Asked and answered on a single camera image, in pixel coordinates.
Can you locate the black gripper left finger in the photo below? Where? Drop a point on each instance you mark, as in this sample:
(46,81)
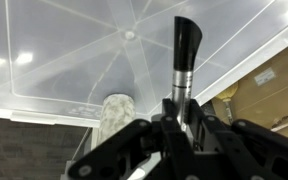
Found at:
(144,150)

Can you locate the black and silver marker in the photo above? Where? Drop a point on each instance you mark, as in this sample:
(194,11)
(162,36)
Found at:
(185,53)

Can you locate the clear plastic storage bin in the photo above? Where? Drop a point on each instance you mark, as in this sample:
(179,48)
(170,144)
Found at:
(84,50)

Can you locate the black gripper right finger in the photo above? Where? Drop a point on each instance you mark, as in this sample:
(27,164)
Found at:
(244,150)

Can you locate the white patterned paper cup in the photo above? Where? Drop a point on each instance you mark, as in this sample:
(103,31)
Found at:
(115,116)

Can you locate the yellow mop head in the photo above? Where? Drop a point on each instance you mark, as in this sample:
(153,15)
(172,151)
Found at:
(227,95)

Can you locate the large brown cardboard box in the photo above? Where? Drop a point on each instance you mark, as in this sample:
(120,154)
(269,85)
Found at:
(274,86)

